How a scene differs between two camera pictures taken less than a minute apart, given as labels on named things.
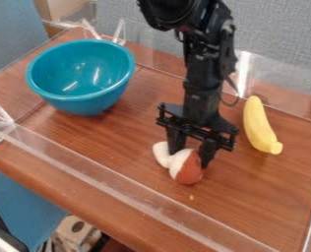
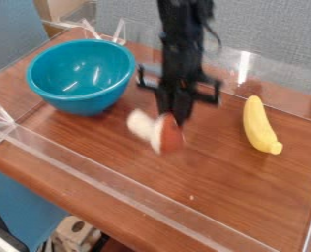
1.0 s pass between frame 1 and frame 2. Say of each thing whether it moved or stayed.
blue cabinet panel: stayed
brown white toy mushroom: moved
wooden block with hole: stayed
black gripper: moved
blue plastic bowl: stayed
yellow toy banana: stayed
